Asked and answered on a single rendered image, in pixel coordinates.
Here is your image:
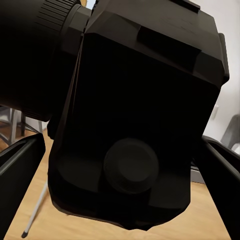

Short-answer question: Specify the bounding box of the digital camera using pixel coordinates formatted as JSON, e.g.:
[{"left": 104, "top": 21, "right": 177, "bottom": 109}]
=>
[{"left": 0, "top": 0, "right": 230, "bottom": 231}]

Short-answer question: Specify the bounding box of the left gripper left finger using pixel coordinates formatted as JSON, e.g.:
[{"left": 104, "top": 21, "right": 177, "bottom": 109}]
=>
[{"left": 0, "top": 133, "right": 46, "bottom": 240}]

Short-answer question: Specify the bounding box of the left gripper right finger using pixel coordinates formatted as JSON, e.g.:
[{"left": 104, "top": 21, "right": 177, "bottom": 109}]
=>
[{"left": 193, "top": 135, "right": 240, "bottom": 240}]

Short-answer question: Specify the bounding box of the camera tripod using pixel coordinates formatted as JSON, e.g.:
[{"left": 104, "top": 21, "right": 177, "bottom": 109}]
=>
[{"left": 22, "top": 181, "right": 48, "bottom": 238}]

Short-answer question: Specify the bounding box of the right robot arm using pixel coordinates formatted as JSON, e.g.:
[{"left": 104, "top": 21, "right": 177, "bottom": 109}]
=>
[{"left": 190, "top": 160, "right": 206, "bottom": 184}]

